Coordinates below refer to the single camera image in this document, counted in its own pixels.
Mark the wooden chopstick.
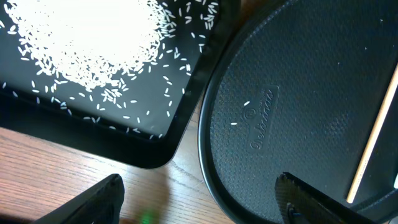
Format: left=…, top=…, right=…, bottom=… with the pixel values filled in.
left=346, top=67, right=397, bottom=203

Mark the black round tray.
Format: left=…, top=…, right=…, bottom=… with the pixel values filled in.
left=198, top=0, right=397, bottom=223

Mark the white rice pile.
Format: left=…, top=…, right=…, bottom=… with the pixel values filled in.
left=0, top=0, right=218, bottom=141

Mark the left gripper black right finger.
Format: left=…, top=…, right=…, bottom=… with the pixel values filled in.
left=275, top=172, right=373, bottom=224

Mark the black square mat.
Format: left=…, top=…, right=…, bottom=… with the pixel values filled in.
left=1, top=1, right=241, bottom=169

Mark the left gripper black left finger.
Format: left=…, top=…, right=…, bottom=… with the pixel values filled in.
left=33, top=174, right=125, bottom=224

